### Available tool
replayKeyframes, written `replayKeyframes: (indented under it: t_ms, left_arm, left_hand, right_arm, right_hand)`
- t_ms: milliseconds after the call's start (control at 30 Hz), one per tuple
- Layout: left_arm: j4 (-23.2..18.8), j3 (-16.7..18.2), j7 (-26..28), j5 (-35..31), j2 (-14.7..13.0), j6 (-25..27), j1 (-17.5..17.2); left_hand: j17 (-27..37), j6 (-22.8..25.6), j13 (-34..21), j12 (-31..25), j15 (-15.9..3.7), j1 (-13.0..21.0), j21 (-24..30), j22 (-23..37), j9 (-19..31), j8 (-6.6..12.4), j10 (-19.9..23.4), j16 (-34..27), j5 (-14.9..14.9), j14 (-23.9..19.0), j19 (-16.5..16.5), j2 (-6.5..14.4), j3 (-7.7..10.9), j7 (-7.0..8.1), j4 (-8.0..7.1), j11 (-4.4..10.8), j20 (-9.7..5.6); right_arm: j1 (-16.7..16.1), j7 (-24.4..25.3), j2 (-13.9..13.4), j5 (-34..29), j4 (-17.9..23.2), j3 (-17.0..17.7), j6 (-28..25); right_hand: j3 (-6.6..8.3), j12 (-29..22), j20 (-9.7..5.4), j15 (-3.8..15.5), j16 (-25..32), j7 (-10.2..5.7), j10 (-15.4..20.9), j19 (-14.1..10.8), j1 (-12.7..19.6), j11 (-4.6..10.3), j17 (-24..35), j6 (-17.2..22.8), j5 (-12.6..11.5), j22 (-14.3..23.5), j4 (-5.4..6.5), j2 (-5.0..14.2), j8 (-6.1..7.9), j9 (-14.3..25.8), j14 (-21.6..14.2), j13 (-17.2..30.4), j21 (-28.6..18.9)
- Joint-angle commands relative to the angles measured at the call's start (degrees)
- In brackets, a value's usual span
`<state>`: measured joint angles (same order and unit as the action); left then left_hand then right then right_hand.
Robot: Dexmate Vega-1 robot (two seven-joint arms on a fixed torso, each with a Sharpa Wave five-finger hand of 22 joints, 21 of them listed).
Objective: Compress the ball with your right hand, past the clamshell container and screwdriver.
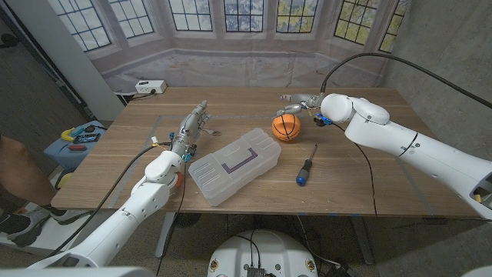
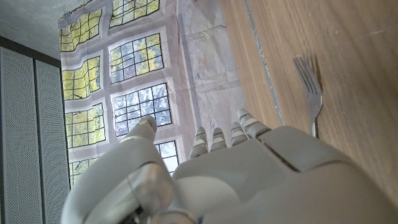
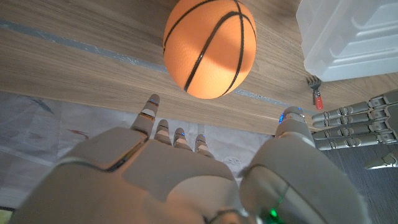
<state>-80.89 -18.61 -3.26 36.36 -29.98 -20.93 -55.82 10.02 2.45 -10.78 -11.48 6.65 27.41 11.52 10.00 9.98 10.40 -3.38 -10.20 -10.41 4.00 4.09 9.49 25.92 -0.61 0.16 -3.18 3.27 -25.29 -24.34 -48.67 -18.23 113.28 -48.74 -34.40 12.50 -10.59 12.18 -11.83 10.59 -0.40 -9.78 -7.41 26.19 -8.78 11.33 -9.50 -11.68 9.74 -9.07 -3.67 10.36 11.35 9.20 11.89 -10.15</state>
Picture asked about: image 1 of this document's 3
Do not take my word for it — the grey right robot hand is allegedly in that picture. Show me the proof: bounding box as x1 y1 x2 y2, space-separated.
275 93 326 118

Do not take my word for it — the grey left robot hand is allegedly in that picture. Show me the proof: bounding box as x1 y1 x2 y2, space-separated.
171 99 211 157

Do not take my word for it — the orange mini basketball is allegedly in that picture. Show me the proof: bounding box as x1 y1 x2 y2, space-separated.
271 113 301 142

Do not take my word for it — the clear plastic clamshell container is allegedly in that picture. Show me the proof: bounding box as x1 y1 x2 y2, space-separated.
188 127 282 207

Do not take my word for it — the grey tape outline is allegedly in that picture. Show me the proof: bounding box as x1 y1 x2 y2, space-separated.
109 113 437 216

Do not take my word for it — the white power strip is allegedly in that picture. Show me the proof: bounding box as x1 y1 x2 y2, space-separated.
135 79 168 95

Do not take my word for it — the printed window backdrop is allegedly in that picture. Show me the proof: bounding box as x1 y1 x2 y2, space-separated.
45 0 412 93

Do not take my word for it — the grey table leg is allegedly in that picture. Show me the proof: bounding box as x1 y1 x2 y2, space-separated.
349 215 376 265
155 212 176 258

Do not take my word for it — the blue stool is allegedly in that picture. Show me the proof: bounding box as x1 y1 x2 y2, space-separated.
43 121 107 172

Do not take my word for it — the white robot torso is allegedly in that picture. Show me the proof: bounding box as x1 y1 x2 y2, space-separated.
207 229 319 277

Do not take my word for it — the person with grey sneakers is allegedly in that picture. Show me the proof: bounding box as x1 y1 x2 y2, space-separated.
0 134 89 247

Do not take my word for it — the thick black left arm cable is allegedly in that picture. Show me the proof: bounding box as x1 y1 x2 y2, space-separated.
49 142 172 257

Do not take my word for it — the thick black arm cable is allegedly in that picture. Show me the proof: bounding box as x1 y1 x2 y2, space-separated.
320 52 492 110
49 142 172 257

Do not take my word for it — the black power strip cord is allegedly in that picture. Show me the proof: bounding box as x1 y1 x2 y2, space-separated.
125 90 157 105

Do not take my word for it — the thin black left wrist cable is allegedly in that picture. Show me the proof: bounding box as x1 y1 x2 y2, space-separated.
155 153 189 276

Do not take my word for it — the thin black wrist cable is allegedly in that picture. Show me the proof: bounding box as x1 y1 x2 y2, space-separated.
155 153 189 276
332 122 380 217

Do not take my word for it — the black blue handled screwdriver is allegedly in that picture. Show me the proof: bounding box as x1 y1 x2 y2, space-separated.
295 144 318 187

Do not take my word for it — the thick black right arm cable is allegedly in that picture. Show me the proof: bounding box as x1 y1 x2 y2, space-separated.
320 52 492 110

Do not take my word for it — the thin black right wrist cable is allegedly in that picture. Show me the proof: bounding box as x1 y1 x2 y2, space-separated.
332 122 380 217

